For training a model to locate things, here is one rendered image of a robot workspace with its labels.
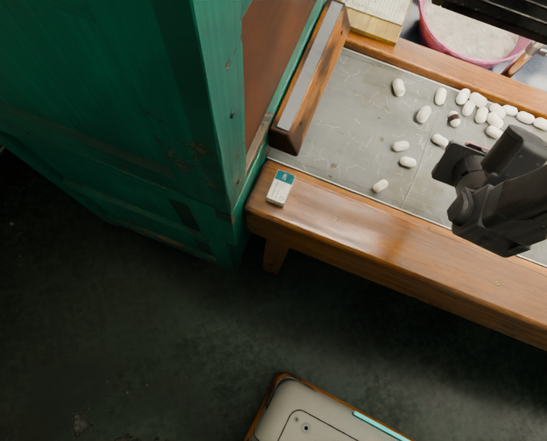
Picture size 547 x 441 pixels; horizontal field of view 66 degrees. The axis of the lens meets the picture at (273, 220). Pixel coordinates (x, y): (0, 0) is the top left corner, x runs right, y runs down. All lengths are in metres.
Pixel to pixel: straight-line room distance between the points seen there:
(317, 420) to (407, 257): 0.61
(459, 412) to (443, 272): 0.92
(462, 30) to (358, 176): 0.43
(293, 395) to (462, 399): 0.67
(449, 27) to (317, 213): 0.54
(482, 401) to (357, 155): 1.10
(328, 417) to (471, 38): 1.00
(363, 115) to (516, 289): 0.44
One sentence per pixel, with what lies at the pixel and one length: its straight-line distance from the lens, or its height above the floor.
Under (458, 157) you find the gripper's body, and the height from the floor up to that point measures 0.93.
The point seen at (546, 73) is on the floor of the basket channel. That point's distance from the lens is 1.22.
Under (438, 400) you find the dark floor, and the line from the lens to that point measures 1.65.
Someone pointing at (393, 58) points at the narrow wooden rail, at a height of 0.76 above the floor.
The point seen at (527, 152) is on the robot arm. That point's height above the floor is 1.06.
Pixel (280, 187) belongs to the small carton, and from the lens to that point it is 0.77.
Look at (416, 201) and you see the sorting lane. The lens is 0.86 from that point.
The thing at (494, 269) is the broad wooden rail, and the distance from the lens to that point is 0.87.
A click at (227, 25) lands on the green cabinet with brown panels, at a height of 1.24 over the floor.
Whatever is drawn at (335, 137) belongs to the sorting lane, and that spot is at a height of 0.74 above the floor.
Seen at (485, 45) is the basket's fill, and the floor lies 0.73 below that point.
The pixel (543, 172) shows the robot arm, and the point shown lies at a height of 1.13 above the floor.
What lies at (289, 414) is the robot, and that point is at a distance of 1.25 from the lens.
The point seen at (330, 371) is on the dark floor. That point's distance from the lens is 1.54.
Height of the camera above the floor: 1.51
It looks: 75 degrees down
